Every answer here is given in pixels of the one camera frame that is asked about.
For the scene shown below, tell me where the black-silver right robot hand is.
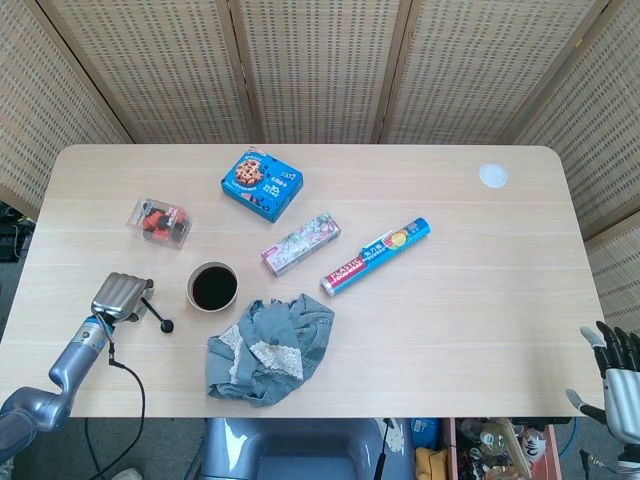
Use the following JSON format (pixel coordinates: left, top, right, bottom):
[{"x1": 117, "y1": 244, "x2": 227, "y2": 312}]
[{"x1": 565, "y1": 321, "x2": 640, "y2": 445}]

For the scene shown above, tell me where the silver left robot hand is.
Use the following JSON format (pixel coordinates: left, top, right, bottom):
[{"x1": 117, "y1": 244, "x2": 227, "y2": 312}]
[{"x1": 90, "y1": 272, "x2": 154, "y2": 324}]

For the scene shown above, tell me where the black plastic spoon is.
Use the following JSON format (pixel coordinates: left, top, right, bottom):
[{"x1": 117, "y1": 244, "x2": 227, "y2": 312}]
[{"x1": 139, "y1": 297, "x2": 176, "y2": 335}]

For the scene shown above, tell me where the black bowl with white rim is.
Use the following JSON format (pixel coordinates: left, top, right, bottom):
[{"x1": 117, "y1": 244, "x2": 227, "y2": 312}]
[{"x1": 186, "y1": 261, "x2": 240, "y2": 314}]

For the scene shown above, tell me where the clear box of black-orange pieces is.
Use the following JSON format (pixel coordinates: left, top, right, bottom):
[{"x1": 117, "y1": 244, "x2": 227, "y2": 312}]
[{"x1": 126, "y1": 195, "x2": 194, "y2": 251}]

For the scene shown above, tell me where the woven bamboo screen panel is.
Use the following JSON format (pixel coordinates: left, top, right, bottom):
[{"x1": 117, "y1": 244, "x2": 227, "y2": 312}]
[
  {"x1": 373, "y1": 0, "x2": 617, "y2": 147},
  {"x1": 34, "y1": 0, "x2": 257, "y2": 146},
  {"x1": 509, "y1": 0, "x2": 640, "y2": 242},
  {"x1": 583, "y1": 209, "x2": 640, "y2": 332},
  {"x1": 0, "y1": 0, "x2": 135, "y2": 221},
  {"x1": 227, "y1": 0, "x2": 417, "y2": 146}
]

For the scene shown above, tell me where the dark equipment on floor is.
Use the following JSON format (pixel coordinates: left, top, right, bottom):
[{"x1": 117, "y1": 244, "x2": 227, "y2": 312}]
[{"x1": 0, "y1": 199, "x2": 37, "y2": 265}]

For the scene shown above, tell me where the red crate of clutter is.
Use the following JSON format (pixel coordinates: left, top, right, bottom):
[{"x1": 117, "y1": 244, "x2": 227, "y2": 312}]
[{"x1": 442, "y1": 417, "x2": 562, "y2": 480}]

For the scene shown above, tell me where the denim garment with lace trim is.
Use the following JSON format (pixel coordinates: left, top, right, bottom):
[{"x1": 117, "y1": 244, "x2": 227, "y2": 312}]
[{"x1": 206, "y1": 293, "x2": 337, "y2": 409}]

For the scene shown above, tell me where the blue cookie box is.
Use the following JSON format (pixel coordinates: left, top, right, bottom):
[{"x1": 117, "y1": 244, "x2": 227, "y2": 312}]
[{"x1": 218, "y1": 146, "x2": 305, "y2": 224}]

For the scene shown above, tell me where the floral toothpaste box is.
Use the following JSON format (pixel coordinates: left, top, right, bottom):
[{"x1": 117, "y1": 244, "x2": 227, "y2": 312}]
[{"x1": 260, "y1": 210, "x2": 343, "y2": 279}]

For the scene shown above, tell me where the blue package under table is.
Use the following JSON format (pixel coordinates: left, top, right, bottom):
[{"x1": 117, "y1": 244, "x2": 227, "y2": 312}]
[{"x1": 410, "y1": 418, "x2": 442, "y2": 450}]

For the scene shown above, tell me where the yellow cloth under table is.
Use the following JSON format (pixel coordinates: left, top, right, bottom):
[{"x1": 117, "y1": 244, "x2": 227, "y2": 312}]
[{"x1": 414, "y1": 446, "x2": 452, "y2": 480}]

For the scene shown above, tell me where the blue plastic food wrap roll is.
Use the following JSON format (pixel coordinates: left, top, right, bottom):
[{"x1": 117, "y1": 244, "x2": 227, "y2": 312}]
[{"x1": 320, "y1": 216, "x2": 433, "y2": 298}]

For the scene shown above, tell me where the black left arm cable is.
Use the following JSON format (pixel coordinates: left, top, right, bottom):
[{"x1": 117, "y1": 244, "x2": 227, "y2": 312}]
[{"x1": 83, "y1": 314, "x2": 147, "y2": 480}]

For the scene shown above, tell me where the black strap on robot base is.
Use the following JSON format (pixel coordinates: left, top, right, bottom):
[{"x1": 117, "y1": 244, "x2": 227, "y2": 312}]
[{"x1": 372, "y1": 418, "x2": 402, "y2": 480}]

